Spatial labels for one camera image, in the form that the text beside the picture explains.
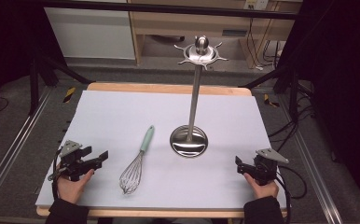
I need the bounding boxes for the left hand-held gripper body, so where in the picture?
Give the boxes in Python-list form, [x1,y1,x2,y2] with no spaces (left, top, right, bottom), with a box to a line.
[48,140,92,183]

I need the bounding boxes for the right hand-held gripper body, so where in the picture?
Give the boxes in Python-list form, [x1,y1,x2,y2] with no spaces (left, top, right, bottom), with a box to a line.
[251,147,290,187]

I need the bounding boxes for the whisk with green handle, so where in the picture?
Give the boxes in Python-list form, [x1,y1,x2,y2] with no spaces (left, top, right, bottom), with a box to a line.
[118,124,156,196]

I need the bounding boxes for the steel utensil stand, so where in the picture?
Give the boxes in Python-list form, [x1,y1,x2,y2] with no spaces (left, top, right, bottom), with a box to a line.
[169,35,229,159]

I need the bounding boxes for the person's right hand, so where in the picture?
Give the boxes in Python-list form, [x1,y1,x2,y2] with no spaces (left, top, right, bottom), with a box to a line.
[242,172,281,201]

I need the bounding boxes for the person's left hand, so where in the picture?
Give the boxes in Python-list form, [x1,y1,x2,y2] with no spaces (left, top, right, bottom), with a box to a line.
[56,168,95,205]

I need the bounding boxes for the yellow black striped tape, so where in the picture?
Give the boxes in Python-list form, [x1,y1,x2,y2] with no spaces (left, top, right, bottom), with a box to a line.
[62,86,76,104]
[263,93,281,108]

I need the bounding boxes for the white table mat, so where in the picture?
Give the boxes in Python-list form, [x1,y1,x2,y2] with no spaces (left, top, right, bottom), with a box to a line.
[35,90,288,210]

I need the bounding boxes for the wooden table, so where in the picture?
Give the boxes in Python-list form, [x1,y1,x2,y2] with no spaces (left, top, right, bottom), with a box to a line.
[35,81,288,219]

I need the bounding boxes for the white cabinet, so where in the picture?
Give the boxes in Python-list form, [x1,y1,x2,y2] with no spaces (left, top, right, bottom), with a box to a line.
[44,7,136,61]

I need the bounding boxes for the white power strip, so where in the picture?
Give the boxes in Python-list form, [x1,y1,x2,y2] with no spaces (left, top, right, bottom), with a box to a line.
[242,0,270,10]

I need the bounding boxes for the black metal crossbar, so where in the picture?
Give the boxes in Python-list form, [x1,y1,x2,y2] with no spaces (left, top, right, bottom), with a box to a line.
[40,0,298,21]

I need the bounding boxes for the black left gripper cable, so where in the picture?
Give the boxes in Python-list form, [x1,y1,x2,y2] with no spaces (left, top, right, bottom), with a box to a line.
[51,148,62,201]

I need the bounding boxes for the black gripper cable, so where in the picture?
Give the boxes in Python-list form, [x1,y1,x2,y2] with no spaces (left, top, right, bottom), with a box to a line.
[275,164,309,224]
[51,148,62,201]

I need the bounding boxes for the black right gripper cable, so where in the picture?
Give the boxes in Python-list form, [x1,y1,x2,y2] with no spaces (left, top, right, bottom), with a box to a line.
[275,164,309,224]

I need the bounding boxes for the black floor cables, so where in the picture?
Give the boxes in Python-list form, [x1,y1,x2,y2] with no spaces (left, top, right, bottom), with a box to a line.
[267,102,316,153]

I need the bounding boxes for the metal floor rail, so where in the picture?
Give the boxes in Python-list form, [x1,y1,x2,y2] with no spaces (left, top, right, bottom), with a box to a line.
[0,86,54,217]
[276,92,344,224]

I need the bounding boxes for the black frame leg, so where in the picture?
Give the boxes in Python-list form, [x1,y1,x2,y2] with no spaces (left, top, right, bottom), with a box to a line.
[238,64,313,123]
[28,54,92,117]

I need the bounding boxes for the hanging black cables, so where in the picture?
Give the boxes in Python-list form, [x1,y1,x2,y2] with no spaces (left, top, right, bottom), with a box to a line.
[245,17,283,71]

